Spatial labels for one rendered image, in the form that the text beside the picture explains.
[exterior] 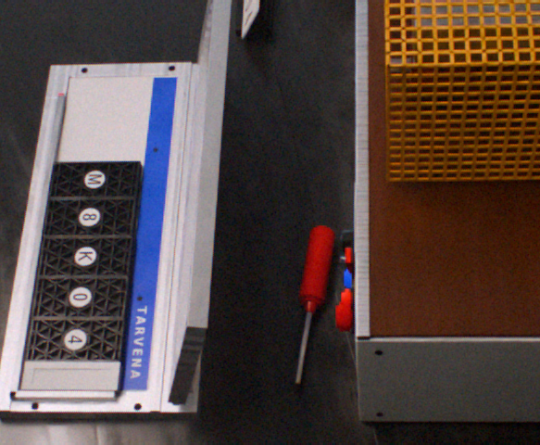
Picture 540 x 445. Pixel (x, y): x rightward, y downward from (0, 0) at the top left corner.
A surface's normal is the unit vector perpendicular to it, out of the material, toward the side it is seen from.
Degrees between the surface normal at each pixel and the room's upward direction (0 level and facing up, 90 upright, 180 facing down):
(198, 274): 15
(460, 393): 90
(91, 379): 0
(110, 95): 0
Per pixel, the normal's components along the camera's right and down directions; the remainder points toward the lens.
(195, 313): 0.17, -0.51
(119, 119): -0.08, -0.52
